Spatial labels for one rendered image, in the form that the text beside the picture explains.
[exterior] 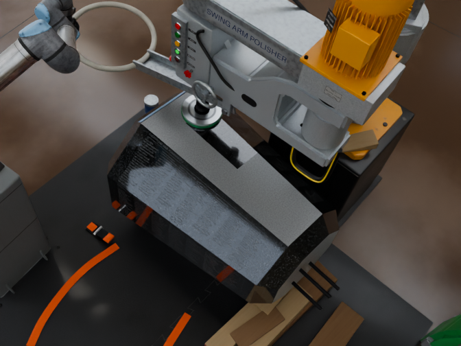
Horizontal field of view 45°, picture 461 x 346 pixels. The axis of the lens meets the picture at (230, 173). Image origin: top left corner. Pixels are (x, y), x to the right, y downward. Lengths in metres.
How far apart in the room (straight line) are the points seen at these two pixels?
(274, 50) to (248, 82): 0.28
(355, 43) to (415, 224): 2.27
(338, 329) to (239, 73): 1.66
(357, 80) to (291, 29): 0.34
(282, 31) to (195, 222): 1.10
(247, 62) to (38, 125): 2.03
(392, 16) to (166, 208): 1.54
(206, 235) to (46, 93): 1.95
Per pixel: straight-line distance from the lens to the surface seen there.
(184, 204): 2.82
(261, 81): 2.34
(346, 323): 3.40
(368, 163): 3.14
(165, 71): 3.00
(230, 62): 2.45
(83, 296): 3.43
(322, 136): 2.34
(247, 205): 2.69
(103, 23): 4.71
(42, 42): 2.39
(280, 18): 2.23
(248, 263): 2.71
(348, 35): 1.85
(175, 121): 2.94
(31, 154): 3.97
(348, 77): 2.05
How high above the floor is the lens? 3.20
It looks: 57 degrees down
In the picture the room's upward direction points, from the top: 10 degrees clockwise
